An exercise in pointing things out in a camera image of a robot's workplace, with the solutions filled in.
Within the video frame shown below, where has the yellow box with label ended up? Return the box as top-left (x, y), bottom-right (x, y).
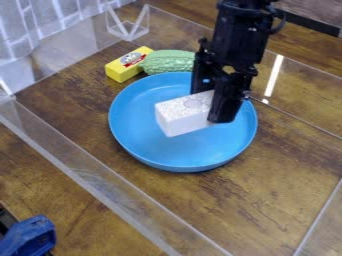
top-left (105, 46), bottom-right (153, 83)

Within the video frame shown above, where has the white speckled block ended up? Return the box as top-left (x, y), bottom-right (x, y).
top-left (155, 90), bottom-right (214, 137)

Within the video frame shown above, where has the clear acrylic triangular stand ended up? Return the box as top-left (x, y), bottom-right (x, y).
top-left (106, 5), bottom-right (150, 42)

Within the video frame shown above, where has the white grid curtain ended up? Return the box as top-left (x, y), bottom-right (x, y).
top-left (0, 0), bottom-right (135, 65)

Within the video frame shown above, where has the clear acrylic front barrier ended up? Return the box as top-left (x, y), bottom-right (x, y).
top-left (0, 96), bottom-right (233, 256)

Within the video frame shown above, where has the black cable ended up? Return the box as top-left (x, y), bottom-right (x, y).
top-left (266, 4), bottom-right (288, 35)

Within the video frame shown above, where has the green bumpy gourd toy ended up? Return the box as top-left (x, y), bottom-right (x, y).
top-left (139, 50), bottom-right (196, 75)

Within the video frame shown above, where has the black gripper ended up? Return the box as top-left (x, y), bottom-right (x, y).
top-left (190, 2), bottom-right (273, 123)

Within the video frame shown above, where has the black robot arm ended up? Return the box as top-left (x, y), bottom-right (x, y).
top-left (190, 0), bottom-right (278, 123)

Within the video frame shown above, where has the blue round tray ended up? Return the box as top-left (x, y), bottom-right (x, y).
top-left (109, 72), bottom-right (258, 173)

